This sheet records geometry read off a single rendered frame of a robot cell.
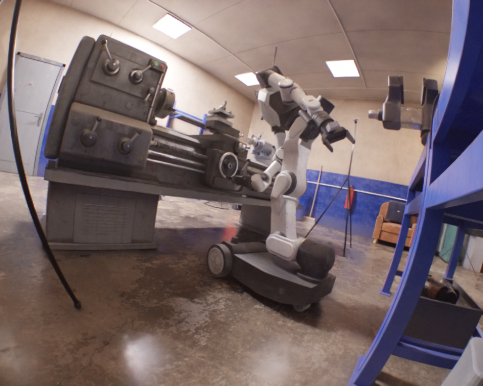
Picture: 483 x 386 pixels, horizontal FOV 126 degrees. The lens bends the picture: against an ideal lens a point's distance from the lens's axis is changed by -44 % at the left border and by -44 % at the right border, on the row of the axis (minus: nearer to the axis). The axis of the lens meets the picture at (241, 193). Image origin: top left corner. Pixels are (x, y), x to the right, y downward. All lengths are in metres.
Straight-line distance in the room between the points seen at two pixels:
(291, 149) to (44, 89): 4.35
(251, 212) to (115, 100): 2.22
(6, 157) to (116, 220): 3.55
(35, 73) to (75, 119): 3.64
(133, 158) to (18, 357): 1.12
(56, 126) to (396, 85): 1.60
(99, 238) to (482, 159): 1.54
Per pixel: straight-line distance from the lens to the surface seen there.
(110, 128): 1.29
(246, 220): 3.02
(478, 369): 0.49
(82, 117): 1.26
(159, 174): 1.61
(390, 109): 0.90
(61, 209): 1.38
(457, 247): 1.85
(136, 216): 1.51
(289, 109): 1.37
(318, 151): 5.91
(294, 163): 1.26
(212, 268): 1.36
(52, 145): 1.37
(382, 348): 0.77
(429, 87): 0.92
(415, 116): 0.91
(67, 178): 1.25
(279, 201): 1.23
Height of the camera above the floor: 0.56
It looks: 2 degrees down
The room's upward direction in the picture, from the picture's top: 12 degrees clockwise
